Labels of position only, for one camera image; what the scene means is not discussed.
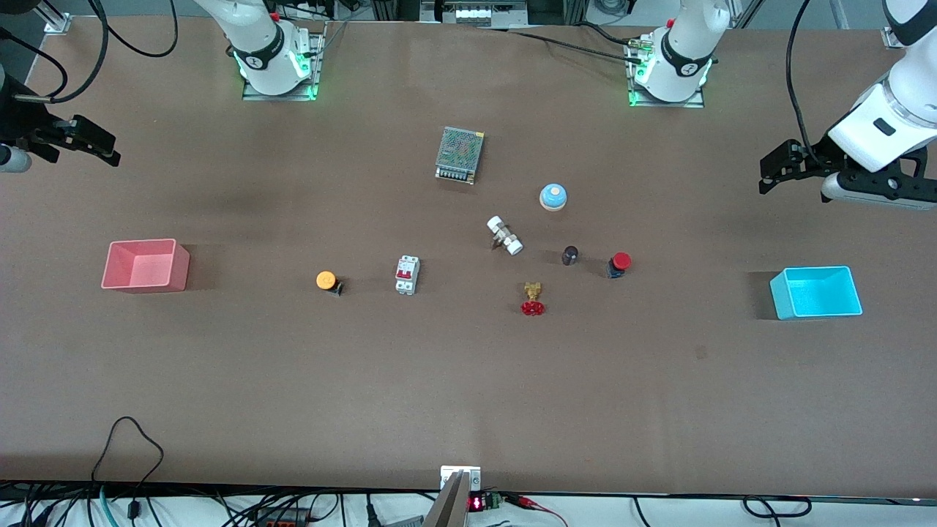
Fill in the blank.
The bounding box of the blue plastic bin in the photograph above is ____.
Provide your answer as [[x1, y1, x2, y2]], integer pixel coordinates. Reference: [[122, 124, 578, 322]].
[[769, 266, 863, 321]]

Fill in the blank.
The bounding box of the pink plastic bin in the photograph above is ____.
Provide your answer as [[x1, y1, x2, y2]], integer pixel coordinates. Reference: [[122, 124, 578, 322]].
[[101, 239, 191, 294]]

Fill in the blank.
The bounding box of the white cylindrical fitting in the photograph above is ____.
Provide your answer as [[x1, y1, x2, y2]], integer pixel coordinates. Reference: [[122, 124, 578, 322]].
[[486, 215, 525, 256]]

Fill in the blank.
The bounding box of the metal mesh power supply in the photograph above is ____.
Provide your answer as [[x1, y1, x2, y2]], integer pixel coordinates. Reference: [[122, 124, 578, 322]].
[[435, 126, 485, 185]]

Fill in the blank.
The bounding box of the white red circuit breaker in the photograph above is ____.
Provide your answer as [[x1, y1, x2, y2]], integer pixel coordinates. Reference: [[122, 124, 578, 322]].
[[395, 255, 421, 296]]

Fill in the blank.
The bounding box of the grey electrical box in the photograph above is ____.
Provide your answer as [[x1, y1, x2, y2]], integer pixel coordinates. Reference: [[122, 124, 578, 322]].
[[421, 0, 528, 27]]

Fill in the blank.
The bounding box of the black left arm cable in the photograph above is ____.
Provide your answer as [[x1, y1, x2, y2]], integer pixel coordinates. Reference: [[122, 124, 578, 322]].
[[786, 0, 824, 151]]

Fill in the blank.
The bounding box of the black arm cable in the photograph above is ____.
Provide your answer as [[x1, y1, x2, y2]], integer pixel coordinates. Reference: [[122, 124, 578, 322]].
[[786, 0, 824, 151], [0, 0, 178, 105]]

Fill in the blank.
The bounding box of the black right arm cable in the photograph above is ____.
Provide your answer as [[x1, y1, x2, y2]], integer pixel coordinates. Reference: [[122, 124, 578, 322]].
[[0, 0, 178, 105]]

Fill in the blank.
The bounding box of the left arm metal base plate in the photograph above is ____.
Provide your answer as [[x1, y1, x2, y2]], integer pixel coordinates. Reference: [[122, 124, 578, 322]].
[[628, 33, 706, 109]]

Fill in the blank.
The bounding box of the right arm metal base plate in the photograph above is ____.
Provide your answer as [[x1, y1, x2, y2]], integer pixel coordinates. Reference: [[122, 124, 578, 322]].
[[242, 22, 324, 102]]

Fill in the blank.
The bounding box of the short black table cable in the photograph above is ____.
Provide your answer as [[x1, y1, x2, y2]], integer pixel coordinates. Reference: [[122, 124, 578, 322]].
[[575, 22, 639, 48]]

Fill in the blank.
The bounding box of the long black table cable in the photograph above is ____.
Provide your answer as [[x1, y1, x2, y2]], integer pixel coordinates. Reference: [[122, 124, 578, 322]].
[[468, 26, 645, 65]]

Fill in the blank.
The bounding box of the black coiled cable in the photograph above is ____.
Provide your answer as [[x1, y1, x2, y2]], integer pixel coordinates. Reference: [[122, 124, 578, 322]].
[[743, 496, 812, 519]]

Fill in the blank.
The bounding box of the black looped cable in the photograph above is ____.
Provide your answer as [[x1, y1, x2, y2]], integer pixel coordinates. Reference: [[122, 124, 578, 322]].
[[92, 416, 164, 520]]

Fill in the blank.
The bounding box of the red clip wire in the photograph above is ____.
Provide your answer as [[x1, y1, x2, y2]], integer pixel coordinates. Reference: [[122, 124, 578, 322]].
[[505, 495, 568, 526]]

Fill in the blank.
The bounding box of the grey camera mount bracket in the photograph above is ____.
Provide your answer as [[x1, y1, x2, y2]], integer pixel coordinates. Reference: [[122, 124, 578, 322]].
[[423, 466, 482, 527]]

